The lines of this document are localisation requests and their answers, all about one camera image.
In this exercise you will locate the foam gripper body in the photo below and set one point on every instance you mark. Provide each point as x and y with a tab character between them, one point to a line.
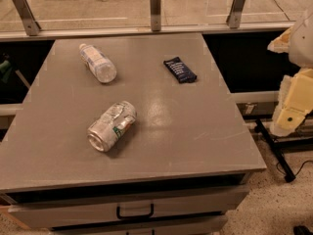
302	44

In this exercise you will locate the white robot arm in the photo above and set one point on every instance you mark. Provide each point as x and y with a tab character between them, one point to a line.
297	41

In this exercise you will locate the silver 7up can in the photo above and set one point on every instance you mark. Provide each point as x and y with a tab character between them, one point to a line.
111	125

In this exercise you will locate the black metal stand leg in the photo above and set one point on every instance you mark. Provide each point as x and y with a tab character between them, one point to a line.
260	128

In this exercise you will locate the dark blue snack packet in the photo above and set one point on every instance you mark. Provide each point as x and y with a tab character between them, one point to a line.
180	70

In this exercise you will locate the grey cabinet lower drawer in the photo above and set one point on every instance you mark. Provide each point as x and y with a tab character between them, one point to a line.
197	225

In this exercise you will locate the grey cabinet drawer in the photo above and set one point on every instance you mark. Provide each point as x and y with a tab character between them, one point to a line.
102	210
197	225

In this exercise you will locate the clear plastic water bottle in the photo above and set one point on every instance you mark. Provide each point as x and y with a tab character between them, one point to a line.
101	66

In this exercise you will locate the grey cabinet top drawer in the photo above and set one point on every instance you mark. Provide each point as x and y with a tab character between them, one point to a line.
102	210

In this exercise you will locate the right metal railing bracket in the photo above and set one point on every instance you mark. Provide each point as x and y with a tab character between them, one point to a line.
235	15

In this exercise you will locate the metal railing bracket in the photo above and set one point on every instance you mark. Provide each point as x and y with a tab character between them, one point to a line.
155	10
235	15
31	26

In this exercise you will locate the middle metal railing bracket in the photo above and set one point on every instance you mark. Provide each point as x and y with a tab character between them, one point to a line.
155	10

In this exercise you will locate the black drawer handle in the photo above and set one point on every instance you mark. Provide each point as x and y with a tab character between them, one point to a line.
144	212

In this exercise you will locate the left metal railing bracket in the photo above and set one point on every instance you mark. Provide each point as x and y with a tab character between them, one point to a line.
31	26

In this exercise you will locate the metal railing base rail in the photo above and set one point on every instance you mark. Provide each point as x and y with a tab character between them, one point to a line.
219	28

